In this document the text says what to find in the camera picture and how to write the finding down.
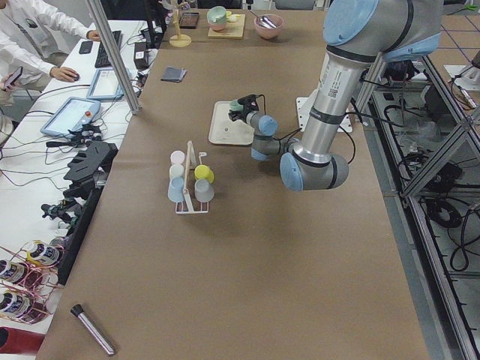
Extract wooden rack handle rod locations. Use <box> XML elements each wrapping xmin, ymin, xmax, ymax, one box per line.
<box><xmin>183</xmin><ymin>140</ymin><xmax>193</xmax><ymax>196</ymax></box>

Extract cream white cup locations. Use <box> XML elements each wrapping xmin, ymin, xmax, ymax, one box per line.
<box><xmin>169</xmin><ymin>163</ymin><xmax>185</xmax><ymax>180</ymax></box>

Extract cream rabbit tray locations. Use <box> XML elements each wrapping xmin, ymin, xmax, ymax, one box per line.
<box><xmin>208</xmin><ymin>101</ymin><xmax>254</xmax><ymax>146</ymax></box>

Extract stacked green bowls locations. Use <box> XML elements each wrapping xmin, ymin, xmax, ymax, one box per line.
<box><xmin>207</xmin><ymin>6</ymin><xmax>227</xmax><ymax>32</ymax></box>

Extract pink ice bowl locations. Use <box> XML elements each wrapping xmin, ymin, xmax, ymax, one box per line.
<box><xmin>254</xmin><ymin>14</ymin><xmax>284</xmax><ymax>40</ymax></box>

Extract blue teach pendant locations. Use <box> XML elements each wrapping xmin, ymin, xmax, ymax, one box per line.
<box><xmin>40</xmin><ymin>97</ymin><xmax>101</xmax><ymax>137</ymax></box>
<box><xmin>86</xmin><ymin>67</ymin><xmax>124</xmax><ymax>102</ymax></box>

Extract mint green cup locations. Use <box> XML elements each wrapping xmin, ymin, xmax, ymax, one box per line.
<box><xmin>229</xmin><ymin>99</ymin><xmax>244</xmax><ymax>113</ymax></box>

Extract person in white coat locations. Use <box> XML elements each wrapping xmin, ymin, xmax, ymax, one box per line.
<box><xmin>1</xmin><ymin>1</ymin><xmax>101</xmax><ymax>106</ymax></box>

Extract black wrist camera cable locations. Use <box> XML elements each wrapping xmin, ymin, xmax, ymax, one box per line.
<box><xmin>247</xmin><ymin>93</ymin><xmax>357</xmax><ymax>166</ymax></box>

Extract white wire cup rack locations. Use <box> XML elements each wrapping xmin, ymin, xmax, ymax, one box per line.
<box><xmin>175</xmin><ymin>144</ymin><xmax>211</xmax><ymax>215</ymax></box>

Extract metal tube black cap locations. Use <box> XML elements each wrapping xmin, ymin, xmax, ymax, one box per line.
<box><xmin>70</xmin><ymin>304</ymin><xmax>116</xmax><ymax>356</ymax></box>

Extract wooden cutting board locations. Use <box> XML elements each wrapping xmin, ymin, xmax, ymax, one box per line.
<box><xmin>208</xmin><ymin>14</ymin><xmax>245</xmax><ymax>40</ymax></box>

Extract grey cup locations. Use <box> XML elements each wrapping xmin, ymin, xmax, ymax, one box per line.
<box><xmin>194</xmin><ymin>178</ymin><xmax>215</xmax><ymax>203</ymax></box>

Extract aluminium frame post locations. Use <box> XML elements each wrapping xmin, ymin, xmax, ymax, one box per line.
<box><xmin>85</xmin><ymin>0</ymin><xmax>140</xmax><ymax>115</ymax></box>

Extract light blue cup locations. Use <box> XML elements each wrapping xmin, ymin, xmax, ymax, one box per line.
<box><xmin>167</xmin><ymin>177</ymin><xmax>185</xmax><ymax>203</ymax></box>

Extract metal ice scoop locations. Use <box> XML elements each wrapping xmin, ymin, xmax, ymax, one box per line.
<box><xmin>248</xmin><ymin>9</ymin><xmax>278</xmax><ymax>29</ymax></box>

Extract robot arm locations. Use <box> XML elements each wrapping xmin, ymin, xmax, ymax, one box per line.
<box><xmin>229</xmin><ymin>1</ymin><xmax>443</xmax><ymax>191</ymax></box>

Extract wooden mug tree stand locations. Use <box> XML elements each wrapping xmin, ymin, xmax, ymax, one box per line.
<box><xmin>159</xmin><ymin>0</ymin><xmax>193</xmax><ymax>48</ymax></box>

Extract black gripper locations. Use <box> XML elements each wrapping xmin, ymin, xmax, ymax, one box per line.
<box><xmin>228</xmin><ymin>97</ymin><xmax>259</xmax><ymax>122</ymax></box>

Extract black keyboard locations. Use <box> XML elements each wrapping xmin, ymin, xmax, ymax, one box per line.
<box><xmin>94</xmin><ymin>29</ymin><xmax>124</xmax><ymax>69</ymax></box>

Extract yellow cup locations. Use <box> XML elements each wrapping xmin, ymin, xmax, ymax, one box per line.
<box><xmin>194</xmin><ymin>164</ymin><xmax>215</xmax><ymax>184</ymax></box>

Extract grey folded cloth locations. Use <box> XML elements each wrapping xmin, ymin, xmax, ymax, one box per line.
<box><xmin>161</xmin><ymin>66</ymin><xmax>187</xmax><ymax>83</ymax></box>

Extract pink cup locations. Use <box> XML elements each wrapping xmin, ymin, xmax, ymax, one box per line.
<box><xmin>170</xmin><ymin>150</ymin><xmax>186</xmax><ymax>165</ymax></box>

